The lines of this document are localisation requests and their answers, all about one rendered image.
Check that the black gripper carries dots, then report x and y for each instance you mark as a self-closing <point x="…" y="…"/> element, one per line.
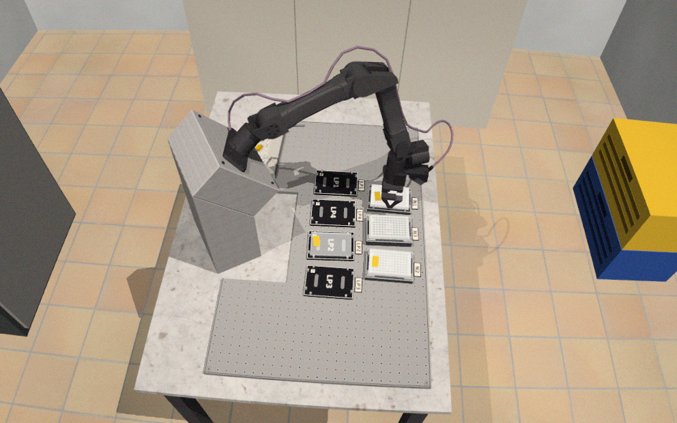
<point x="387" y="185"/>

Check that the grey control panel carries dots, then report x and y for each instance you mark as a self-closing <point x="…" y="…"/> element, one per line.
<point x="270" y="150"/>

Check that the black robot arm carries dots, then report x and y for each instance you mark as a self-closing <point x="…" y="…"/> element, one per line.
<point x="355" y="80"/>

